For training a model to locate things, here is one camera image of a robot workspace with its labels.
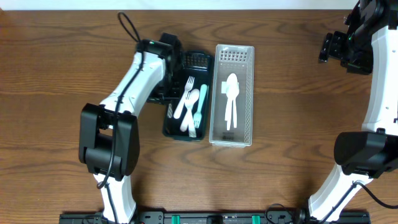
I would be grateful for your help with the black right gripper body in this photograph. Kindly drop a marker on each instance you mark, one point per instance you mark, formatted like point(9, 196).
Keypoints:
point(325, 48)

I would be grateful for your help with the clear plastic basket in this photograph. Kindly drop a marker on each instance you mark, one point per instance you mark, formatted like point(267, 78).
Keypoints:
point(238, 59)

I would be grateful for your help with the white plastic fork crossed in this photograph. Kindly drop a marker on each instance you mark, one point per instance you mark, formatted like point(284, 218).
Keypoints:
point(188, 87)

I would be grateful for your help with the white plastic fork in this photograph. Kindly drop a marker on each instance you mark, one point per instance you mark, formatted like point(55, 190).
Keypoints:
point(189, 102)
point(198, 115)

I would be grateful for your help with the dark green plastic basket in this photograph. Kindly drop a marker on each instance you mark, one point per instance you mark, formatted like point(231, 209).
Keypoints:
point(195, 64)

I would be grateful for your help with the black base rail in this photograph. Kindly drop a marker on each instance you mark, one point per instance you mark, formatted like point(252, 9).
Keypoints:
point(277, 217)

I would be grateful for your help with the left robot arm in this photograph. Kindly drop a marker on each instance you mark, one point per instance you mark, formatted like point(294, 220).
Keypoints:
point(109, 136)

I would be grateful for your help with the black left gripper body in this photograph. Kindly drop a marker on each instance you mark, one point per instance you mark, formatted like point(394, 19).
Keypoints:
point(160, 96)

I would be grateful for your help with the white plastic spoon crossed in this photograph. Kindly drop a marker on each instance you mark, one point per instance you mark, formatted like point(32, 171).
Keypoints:
point(184, 126)

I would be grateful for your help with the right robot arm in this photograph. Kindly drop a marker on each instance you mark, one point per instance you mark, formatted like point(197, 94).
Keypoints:
point(360, 157)

